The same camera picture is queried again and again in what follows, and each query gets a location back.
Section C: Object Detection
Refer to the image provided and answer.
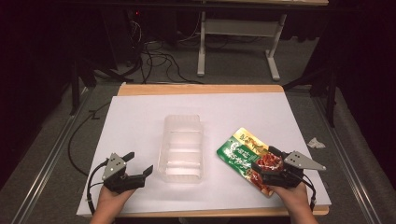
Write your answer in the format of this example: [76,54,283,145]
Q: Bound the metal floor rail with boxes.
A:
[312,95,386,224]
[10,87,94,224]

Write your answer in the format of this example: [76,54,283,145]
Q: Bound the white desk frame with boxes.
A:
[196,11,288,82]

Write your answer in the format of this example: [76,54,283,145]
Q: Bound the crumpled white paper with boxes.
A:
[306,136,327,149]

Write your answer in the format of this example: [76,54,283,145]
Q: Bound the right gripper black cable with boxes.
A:
[301,173,318,213]

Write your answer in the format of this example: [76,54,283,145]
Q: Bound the clear plastic container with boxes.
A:
[157,114,205,184]

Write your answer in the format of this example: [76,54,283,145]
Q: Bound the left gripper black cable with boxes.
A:
[86,161,109,217]

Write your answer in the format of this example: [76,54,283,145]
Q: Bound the white paper sheet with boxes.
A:
[76,91,332,217]

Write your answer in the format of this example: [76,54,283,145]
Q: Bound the black metal stand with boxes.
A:
[282,63,340,128]
[68,57,98,117]

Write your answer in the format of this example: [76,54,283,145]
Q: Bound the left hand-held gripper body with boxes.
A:
[102,152,146,194]

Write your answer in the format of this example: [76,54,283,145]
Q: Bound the black computer tower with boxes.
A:
[101,8,143,71]

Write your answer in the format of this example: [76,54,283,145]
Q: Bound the person's right hand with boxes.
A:
[270,183,313,217]

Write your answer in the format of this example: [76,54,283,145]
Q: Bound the person's left hand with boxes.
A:
[96,186,136,217]

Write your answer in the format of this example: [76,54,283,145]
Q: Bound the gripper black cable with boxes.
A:
[86,161,109,217]
[301,173,318,213]

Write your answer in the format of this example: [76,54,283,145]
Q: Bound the tangle of black cables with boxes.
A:
[124,18,205,85]

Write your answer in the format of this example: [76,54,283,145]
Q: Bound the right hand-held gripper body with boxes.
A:
[261,150,327,189]

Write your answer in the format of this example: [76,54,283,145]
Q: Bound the green food packet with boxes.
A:
[216,127,285,198]

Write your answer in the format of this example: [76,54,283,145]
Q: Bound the black floor cable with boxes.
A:
[67,102,112,177]

